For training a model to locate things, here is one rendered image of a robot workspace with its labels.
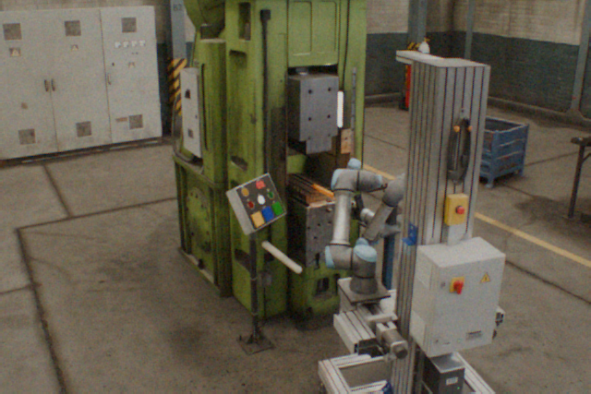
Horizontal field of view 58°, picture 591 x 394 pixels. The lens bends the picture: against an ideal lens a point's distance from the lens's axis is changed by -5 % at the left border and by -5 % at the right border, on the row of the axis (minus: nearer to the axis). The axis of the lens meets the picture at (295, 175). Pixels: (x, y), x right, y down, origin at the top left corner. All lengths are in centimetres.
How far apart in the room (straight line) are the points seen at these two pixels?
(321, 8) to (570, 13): 794
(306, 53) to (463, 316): 199
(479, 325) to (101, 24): 695
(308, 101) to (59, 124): 544
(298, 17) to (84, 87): 527
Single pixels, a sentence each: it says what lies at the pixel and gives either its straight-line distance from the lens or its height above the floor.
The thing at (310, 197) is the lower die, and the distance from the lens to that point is 379.
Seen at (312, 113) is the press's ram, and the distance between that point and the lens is 363.
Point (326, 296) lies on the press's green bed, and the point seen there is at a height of 15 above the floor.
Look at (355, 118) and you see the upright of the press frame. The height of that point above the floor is 142.
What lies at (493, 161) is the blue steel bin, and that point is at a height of 33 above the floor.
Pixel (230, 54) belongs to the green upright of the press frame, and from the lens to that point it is 386.
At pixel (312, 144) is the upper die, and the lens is 368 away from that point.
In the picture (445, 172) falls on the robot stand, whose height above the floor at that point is 157.
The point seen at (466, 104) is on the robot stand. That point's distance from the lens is 244.
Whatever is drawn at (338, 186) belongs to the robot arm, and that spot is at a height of 132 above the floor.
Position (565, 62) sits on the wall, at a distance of 1126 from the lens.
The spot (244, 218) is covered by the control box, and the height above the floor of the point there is 103.
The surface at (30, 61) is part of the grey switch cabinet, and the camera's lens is 831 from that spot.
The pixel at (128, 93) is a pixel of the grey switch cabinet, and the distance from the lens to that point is 863.
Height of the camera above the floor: 233
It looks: 19 degrees down
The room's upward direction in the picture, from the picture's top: straight up
